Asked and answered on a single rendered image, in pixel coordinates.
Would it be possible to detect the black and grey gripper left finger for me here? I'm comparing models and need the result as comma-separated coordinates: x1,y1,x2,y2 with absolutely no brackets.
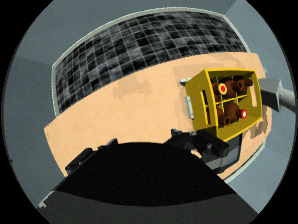
65,138,118,174

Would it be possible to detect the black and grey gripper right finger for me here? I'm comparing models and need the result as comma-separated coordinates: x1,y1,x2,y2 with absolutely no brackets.
164,128,229,174

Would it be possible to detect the yellow divided crate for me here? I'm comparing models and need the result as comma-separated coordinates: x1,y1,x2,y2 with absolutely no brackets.
184,68,262,141

